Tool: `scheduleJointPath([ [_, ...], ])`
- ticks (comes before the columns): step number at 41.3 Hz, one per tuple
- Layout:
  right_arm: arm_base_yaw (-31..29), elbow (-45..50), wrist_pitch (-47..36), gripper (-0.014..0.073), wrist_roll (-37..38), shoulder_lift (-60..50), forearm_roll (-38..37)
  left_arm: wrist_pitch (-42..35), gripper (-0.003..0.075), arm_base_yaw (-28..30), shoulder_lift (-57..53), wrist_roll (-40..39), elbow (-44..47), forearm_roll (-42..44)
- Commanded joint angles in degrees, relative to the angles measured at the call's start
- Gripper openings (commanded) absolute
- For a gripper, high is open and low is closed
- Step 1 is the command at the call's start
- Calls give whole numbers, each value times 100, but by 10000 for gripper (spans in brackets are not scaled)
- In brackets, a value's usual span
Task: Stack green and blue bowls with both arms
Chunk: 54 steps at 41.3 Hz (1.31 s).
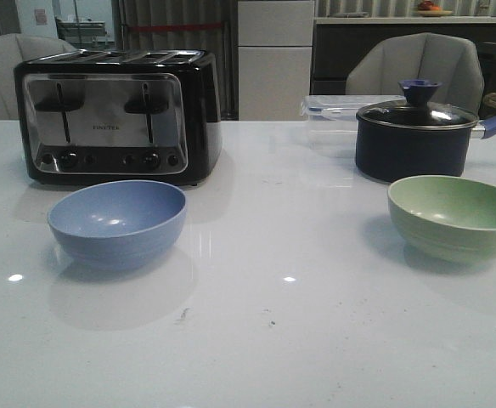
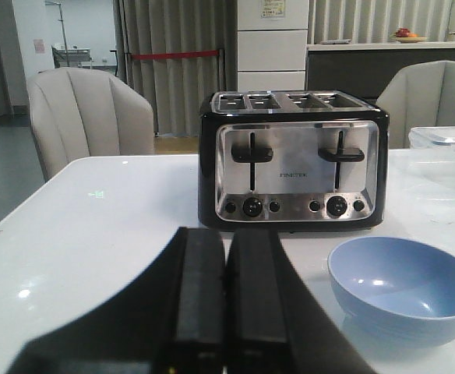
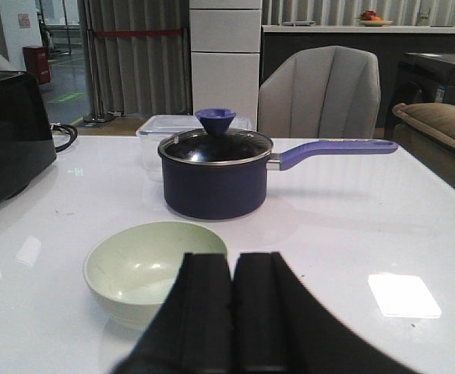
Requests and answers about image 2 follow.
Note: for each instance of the beige armchair left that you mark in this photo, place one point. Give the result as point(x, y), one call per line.
point(77, 113)

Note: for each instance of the red barrier belt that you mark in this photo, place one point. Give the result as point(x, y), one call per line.
point(175, 55)

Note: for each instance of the clear plastic container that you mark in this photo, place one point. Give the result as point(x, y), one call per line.
point(440, 137)

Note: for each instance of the blue bowl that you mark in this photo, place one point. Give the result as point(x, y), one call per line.
point(395, 288)

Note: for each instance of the beige armchair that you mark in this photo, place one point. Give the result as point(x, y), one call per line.
point(77, 113)
point(420, 95)

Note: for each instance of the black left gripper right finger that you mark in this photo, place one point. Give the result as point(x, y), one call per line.
point(274, 323)

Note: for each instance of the beige armchair right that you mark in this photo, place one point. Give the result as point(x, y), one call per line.
point(420, 95)

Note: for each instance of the dark kitchen counter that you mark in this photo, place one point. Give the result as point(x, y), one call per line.
point(365, 70)

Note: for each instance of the black and chrome toaster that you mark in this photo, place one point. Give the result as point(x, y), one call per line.
point(304, 160)

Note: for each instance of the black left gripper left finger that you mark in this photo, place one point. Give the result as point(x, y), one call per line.
point(170, 319)

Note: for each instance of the white cabinet column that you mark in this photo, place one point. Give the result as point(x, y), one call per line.
point(271, 44)

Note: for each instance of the fruit plate on counter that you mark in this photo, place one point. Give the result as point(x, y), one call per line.
point(404, 35)

